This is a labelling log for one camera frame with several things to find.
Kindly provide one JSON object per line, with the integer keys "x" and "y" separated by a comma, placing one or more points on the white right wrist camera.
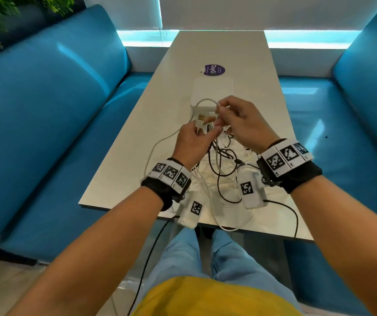
{"x": 251, "y": 190}

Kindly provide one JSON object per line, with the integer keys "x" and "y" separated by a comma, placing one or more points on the round purple sticker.
{"x": 215, "y": 70}

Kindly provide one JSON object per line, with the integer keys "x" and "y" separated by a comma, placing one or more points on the person's right forearm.
{"x": 349, "y": 233}

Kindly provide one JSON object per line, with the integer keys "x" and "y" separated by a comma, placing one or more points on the black marker-tagged right wristband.
{"x": 287, "y": 157}

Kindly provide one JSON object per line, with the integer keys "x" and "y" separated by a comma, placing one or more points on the black marker-tagged left wristband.
{"x": 168, "y": 174}

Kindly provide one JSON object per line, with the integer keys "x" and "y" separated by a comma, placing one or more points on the white table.
{"x": 221, "y": 46}

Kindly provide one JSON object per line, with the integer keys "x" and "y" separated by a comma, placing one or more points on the person's blue jeans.
{"x": 175, "y": 259}

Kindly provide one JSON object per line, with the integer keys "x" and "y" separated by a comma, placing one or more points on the blue leather sofa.
{"x": 37, "y": 111}
{"x": 349, "y": 128}

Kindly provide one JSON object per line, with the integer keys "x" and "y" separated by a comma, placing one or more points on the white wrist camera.
{"x": 191, "y": 210}
{"x": 251, "y": 190}

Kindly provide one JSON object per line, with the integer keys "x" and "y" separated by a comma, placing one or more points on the black marker-tagged wristband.
{"x": 287, "y": 157}
{"x": 168, "y": 174}

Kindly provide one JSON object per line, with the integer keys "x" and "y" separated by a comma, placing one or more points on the person's left forearm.
{"x": 93, "y": 253}

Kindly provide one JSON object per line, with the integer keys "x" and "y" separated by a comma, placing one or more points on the person's left hand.
{"x": 191, "y": 144}

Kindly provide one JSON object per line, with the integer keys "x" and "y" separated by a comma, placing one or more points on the cyan light strip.
{"x": 142, "y": 38}

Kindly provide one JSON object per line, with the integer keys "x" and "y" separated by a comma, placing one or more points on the person's yellow shirt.
{"x": 215, "y": 299}

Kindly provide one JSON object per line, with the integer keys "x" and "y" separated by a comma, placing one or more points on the person's right hand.
{"x": 247, "y": 125}

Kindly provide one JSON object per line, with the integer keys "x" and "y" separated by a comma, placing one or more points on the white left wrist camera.
{"x": 191, "y": 210}

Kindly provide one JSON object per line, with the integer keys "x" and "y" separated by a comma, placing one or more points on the white box with drawers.
{"x": 211, "y": 87}

